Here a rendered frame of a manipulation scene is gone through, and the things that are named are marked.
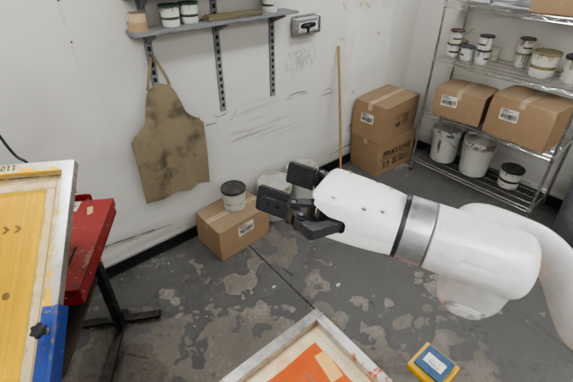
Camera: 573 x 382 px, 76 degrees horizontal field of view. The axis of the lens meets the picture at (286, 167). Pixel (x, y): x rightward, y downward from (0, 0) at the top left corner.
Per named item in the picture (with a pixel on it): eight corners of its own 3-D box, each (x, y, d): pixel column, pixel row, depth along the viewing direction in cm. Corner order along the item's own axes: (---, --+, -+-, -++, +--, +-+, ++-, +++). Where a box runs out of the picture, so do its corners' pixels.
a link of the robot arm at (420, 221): (439, 188, 44) (416, 182, 45) (437, 220, 37) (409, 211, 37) (420, 240, 47) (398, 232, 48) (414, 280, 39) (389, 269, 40)
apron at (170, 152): (208, 176, 301) (190, 46, 245) (212, 181, 296) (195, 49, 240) (145, 202, 272) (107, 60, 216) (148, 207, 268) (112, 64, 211)
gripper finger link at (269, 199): (315, 200, 41) (261, 182, 43) (304, 212, 38) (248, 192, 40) (309, 225, 42) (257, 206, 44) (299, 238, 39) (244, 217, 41)
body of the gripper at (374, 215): (423, 183, 45) (336, 158, 48) (417, 220, 36) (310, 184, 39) (405, 235, 48) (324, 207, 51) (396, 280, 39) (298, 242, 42)
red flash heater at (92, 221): (25, 218, 187) (16, 199, 180) (120, 209, 193) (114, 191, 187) (-45, 325, 136) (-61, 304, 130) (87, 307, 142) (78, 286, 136)
